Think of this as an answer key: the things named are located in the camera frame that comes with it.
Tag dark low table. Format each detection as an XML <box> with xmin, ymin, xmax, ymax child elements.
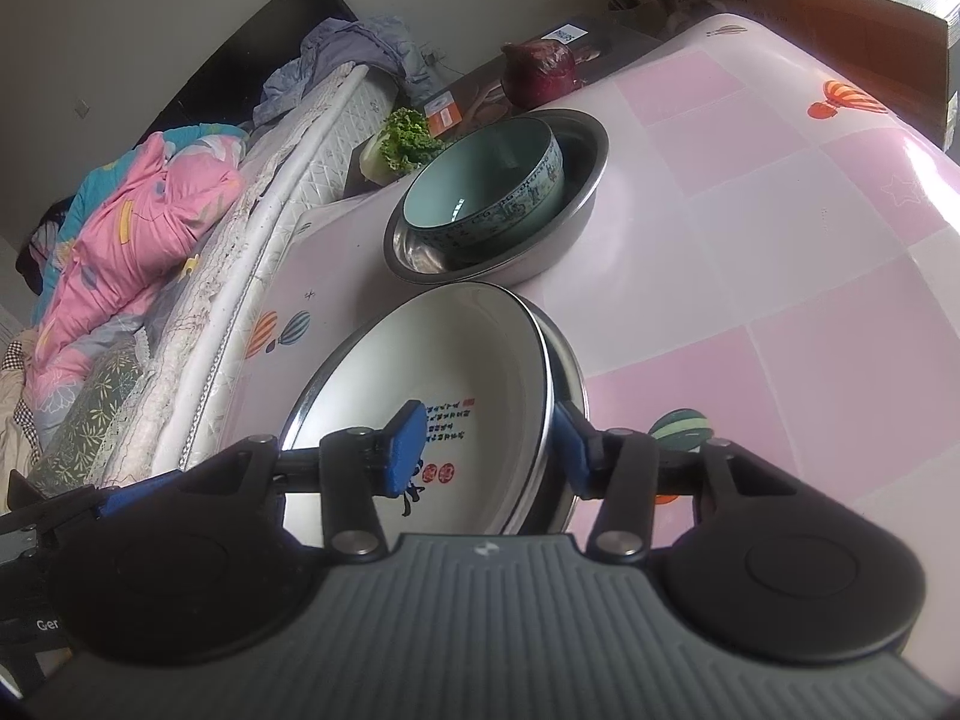
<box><xmin>344</xmin><ymin>10</ymin><xmax>662</xmax><ymax>200</ymax></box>

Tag green leaf-print pillow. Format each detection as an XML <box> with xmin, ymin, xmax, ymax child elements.
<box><xmin>28</xmin><ymin>345</ymin><xmax>151</xmax><ymax>492</ymax></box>

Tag teal ceramic bowl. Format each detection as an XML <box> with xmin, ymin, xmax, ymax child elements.
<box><xmin>402</xmin><ymin>118</ymin><xmax>566</xmax><ymax>253</ymax></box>

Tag checked cloth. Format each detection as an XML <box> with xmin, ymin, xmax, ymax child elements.
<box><xmin>0</xmin><ymin>337</ymin><xmax>40</xmax><ymax>470</ymax></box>

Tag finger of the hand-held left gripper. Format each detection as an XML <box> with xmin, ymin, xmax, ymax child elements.
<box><xmin>6</xmin><ymin>468</ymin><xmax>187</xmax><ymax>537</ymax></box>

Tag white mattress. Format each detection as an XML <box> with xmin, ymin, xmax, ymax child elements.
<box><xmin>30</xmin><ymin>64</ymin><xmax>400</xmax><ymax>500</ymax></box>

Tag red cabbage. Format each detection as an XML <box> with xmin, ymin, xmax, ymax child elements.
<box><xmin>500</xmin><ymin>37</ymin><xmax>583</xmax><ymax>110</ymax></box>

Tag dark wooden headboard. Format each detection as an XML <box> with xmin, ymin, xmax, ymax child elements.
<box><xmin>15</xmin><ymin>0</ymin><xmax>359</xmax><ymax>293</ymax></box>

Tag napa cabbage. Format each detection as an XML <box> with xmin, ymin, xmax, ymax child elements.
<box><xmin>358</xmin><ymin>107</ymin><xmax>448</xmax><ymax>185</ymax></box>

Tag pink floral quilt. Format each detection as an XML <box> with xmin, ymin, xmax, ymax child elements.
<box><xmin>28</xmin><ymin>124</ymin><xmax>250</xmax><ymax>391</ymax></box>

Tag grey-blue crumpled clothes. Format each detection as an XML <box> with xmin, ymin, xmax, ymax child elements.
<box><xmin>252</xmin><ymin>13</ymin><xmax>443</xmax><ymax>128</ymax></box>

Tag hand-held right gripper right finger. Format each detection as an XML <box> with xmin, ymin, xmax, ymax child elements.
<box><xmin>550</xmin><ymin>400</ymin><xmax>782</xmax><ymax>564</ymax></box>

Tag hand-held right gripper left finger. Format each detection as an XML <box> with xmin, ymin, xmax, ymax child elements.
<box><xmin>187</xmin><ymin>398</ymin><xmax>425</xmax><ymax>564</ymax></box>

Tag stainless steel bowl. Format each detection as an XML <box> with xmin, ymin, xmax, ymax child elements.
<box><xmin>383</xmin><ymin>108</ymin><xmax>611</xmax><ymax>288</ymax></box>

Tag white ceramic plate with print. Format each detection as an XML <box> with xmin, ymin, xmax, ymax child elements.
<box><xmin>279</xmin><ymin>281</ymin><xmax>557</xmax><ymax>535</ymax></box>

